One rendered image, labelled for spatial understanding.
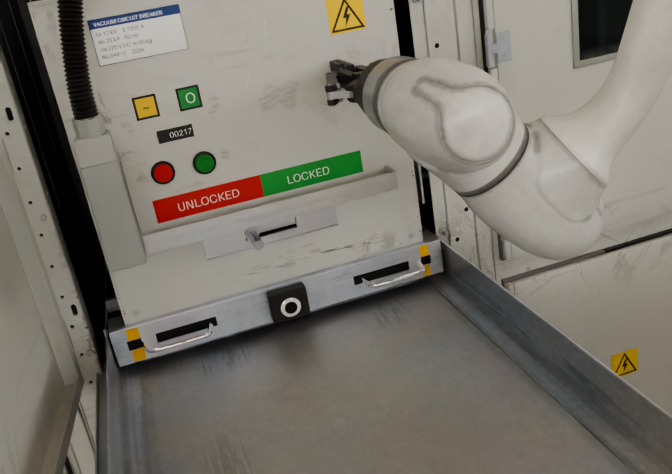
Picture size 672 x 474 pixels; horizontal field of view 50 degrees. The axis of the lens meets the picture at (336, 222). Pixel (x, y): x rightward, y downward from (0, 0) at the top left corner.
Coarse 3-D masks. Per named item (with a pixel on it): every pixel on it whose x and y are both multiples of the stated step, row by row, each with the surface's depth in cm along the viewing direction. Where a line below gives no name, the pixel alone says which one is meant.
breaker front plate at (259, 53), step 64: (128, 0) 94; (192, 0) 96; (256, 0) 99; (320, 0) 101; (384, 0) 104; (64, 64) 94; (128, 64) 96; (192, 64) 99; (256, 64) 101; (320, 64) 104; (128, 128) 99; (256, 128) 104; (320, 128) 107; (384, 192) 114; (192, 256) 107; (256, 256) 110; (320, 256) 114; (128, 320) 107
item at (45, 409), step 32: (0, 160) 97; (0, 224) 97; (0, 256) 94; (32, 256) 102; (0, 288) 91; (0, 320) 89; (32, 320) 101; (64, 320) 107; (0, 352) 87; (32, 352) 98; (64, 352) 108; (0, 384) 84; (32, 384) 95; (64, 384) 110; (0, 416) 82; (32, 416) 93; (64, 416) 102; (0, 448) 80; (32, 448) 90; (64, 448) 94
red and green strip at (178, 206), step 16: (320, 160) 109; (336, 160) 109; (352, 160) 110; (256, 176) 106; (272, 176) 107; (288, 176) 108; (304, 176) 109; (320, 176) 109; (336, 176) 110; (192, 192) 104; (208, 192) 105; (224, 192) 106; (240, 192) 106; (256, 192) 107; (272, 192) 108; (160, 208) 103; (176, 208) 104; (192, 208) 105; (208, 208) 106
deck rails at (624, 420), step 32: (448, 256) 118; (448, 288) 118; (480, 288) 109; (480, 320) 107; (512, 320) 101; (544, 320) 92; (512, 352) 98; (544, 352) 94; (576, 352) 86; (128, 384) 106; (544, 384) 90; (576, 384) 88; (608, 384) 81; (128, 416) 98; (576, 416) 84; (608, 416) 83; (640, 416) 77; (128, 448) 92; (608, 448) 78; (640, 448) 77
